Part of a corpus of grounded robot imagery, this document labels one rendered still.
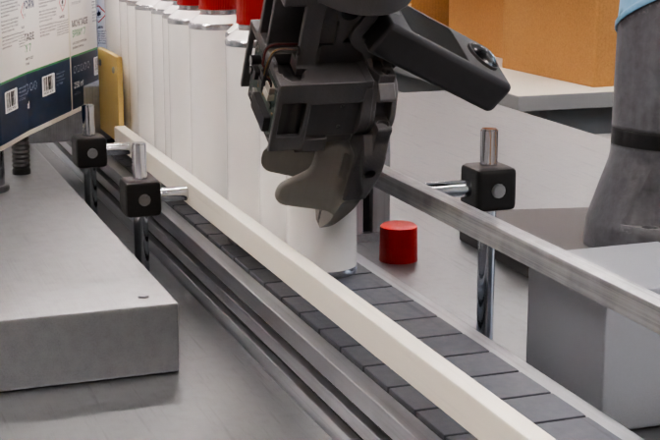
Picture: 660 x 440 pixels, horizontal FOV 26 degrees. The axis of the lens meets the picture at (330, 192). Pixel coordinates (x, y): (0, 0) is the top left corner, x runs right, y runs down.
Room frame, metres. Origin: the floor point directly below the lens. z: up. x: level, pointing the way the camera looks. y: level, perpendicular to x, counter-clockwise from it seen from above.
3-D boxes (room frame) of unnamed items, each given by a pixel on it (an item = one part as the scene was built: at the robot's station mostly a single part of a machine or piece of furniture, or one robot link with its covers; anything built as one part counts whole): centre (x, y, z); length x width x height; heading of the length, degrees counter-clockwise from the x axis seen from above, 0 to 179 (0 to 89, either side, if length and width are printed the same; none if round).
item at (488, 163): (0.95, -0.09, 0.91); 0.07 x 0.03 x 0.17; 110
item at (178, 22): (1.28, 0.12, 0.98); 0.05 x 0.05 x 0.20
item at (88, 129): (1.37, 0.22, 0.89); 0.06 x 0.03 x 0.12; 110
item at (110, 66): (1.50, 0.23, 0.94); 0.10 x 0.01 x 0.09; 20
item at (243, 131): (1.10, 0.06, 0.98); 0.05 x 0.05 x 0.20
